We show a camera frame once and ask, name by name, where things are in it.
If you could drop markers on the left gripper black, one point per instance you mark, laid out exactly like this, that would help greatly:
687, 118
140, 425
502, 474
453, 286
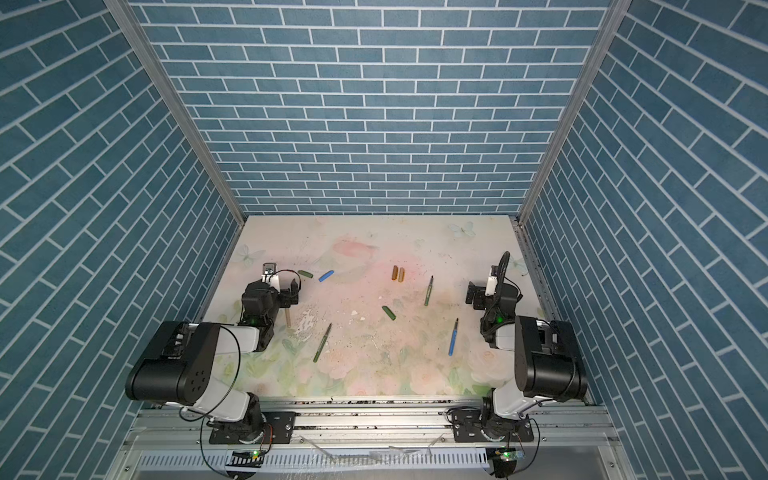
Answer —
288, 293

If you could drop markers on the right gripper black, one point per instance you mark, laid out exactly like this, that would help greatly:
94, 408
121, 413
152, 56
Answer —
475, 294

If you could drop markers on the green pen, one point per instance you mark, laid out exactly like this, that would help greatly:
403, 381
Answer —
322, 343
429, 291

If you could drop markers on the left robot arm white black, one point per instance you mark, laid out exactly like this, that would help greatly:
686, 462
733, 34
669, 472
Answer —
176, 367

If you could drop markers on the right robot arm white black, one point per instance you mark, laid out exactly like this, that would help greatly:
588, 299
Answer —
547, 364

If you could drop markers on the blue pen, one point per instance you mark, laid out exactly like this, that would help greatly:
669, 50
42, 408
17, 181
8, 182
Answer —
453, 338

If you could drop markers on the blue pen cap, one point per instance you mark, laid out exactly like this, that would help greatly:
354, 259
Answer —
326, 275

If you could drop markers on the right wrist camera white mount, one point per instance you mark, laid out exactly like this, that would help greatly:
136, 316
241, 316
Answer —
492, 281

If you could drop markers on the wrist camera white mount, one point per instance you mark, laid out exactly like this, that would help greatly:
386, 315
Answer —
270, 275
492, 281

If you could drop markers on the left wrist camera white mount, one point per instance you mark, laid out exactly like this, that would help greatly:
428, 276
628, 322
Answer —
270, 275

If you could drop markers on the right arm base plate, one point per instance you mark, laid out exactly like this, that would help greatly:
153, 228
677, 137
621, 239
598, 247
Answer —
473, 425

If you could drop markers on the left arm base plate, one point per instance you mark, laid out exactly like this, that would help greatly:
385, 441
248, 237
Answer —
266, 428

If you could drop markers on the aluminium mounting rail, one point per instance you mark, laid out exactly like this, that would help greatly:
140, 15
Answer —
406, 422

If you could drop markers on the white perforated cable tray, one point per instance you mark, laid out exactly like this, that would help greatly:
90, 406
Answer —
305, 460

